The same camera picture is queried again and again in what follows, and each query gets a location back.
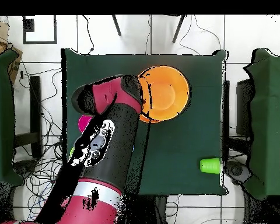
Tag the large orange plastic bowl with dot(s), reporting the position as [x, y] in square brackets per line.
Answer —
[168, 93]
[151, 120]

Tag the green plastic cup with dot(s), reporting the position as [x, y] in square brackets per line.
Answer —
[210, 166]

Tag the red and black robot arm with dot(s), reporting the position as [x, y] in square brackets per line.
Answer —
[102, 95]

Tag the dark green table cloth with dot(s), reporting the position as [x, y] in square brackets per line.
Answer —
[177, 140]

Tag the small pink plastic bowl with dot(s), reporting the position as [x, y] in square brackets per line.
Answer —
[84, 122]

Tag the large green plastic bowl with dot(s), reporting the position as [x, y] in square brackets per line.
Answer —
[71, 152]

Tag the black tripod leg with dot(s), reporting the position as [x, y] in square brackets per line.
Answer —
[178, 29]
[116, 25]

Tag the black floor stand bar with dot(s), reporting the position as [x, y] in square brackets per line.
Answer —
[35, 105]

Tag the black box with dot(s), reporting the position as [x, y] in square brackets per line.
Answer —
[245, 105]

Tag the black stand base with knob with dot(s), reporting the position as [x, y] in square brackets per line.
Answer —
[25, 168]

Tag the green cloth covered table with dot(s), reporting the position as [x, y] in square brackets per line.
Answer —
[2, 116]
[270, 116]

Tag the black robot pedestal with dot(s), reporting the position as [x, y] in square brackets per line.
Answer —
[158, 210]

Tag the black square frame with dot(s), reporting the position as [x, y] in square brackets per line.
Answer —
[28, 25]

